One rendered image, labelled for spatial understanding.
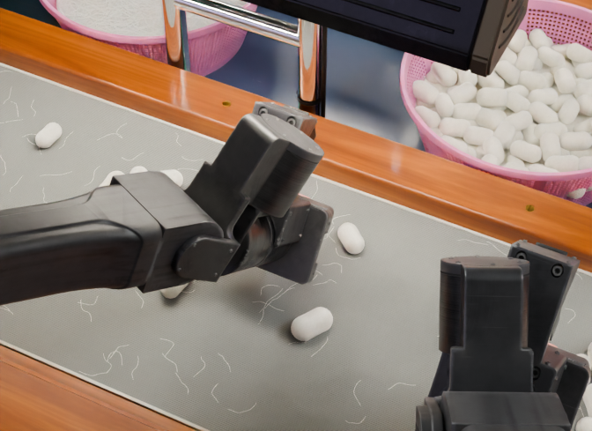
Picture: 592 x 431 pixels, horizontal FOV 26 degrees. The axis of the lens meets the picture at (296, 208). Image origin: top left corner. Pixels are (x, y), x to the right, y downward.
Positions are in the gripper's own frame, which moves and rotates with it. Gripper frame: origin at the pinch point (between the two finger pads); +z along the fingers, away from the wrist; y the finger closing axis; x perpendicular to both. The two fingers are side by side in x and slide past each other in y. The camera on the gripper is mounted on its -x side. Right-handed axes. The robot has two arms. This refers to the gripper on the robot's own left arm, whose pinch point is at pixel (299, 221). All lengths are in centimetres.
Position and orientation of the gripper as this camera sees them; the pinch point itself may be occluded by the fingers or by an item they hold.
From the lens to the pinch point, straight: 116.5
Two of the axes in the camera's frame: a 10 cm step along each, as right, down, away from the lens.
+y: -9.0, -3.3, 3.0
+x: -2.9, 9.4, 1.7
